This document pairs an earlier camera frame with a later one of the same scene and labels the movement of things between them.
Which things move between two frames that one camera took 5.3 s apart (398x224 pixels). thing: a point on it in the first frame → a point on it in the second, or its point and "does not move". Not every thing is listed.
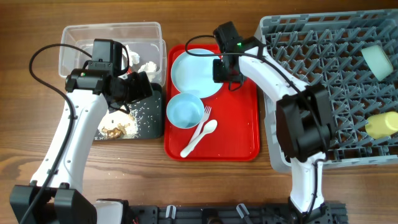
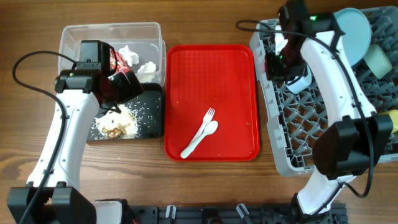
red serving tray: x=236 y=107 does not move
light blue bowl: x=185 y=111 → x=300 y=83
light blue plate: x=195 y=74 → x=356 y=40
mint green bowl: x=378 y=61 does not move
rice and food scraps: x=119 y=125 does not move
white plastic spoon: x=210 y=127 does not move
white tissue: x=150 y=68 does not move
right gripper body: x=219 y=72 → x=277 y=70
